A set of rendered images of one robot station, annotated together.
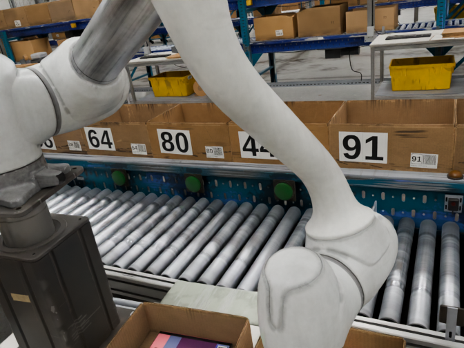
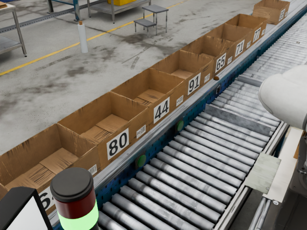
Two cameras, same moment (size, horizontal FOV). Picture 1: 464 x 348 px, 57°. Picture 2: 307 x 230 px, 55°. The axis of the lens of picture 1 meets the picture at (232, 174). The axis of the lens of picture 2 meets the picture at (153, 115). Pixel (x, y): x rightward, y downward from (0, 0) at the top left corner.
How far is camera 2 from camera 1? 195 cm
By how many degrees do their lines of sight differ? 71
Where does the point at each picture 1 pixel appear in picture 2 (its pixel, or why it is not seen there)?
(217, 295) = (259, 169)
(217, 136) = (143, 119)
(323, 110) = (141, 77)
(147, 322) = not seen: hidden behind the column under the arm
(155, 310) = not seen: hidden behind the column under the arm
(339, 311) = not seen: outside the picture
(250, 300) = (264, 159)
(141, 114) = (15, 158)
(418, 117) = (171, 62)
